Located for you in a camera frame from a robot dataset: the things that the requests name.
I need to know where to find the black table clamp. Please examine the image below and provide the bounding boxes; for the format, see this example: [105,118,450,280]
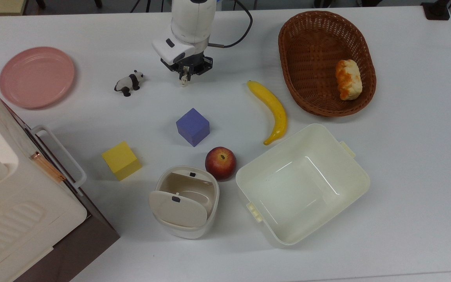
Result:
[420,0,451,21]

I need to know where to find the black tripod legs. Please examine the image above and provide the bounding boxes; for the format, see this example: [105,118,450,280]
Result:
[130,0,152,13]

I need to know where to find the yellow cube block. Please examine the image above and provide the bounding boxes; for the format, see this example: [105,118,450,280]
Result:
[101,141,143,181]

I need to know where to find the purple cube block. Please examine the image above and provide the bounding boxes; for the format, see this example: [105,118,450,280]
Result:
[176,108,210,147]

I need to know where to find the pink round plate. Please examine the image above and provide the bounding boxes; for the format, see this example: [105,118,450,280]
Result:
[0,47,76,109]

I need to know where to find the brown wicker basket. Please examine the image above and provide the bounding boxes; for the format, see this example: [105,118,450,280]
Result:
[278,11,377,118]

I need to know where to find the beige trash can with lid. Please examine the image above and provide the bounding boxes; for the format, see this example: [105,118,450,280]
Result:
[148,165,220,240]

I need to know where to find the white plastic bin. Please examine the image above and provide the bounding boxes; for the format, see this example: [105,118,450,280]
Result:
[235,123,371,247]

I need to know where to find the white drawer handle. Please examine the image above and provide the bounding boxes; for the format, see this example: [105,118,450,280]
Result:
[30,125,87,196]

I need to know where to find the bread piece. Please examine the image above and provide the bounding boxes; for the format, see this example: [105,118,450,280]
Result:
[335,59,363,101]

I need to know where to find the copper strip on cabinet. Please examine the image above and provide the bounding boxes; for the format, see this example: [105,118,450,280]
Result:
[29,151,67,183]

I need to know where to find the red apple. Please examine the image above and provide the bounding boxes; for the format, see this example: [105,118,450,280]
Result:
[205,146,237,181]

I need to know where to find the black white panda figurine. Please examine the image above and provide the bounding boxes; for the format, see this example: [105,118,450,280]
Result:
[114,70,145,97]

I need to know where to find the yellow banana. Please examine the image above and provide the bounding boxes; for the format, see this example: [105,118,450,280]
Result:
[247,80,288,146]

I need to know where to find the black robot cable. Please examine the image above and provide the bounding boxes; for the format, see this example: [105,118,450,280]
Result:
[209,0,254,49]

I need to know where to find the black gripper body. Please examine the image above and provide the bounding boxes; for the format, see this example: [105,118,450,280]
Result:
[161,51,213,76]

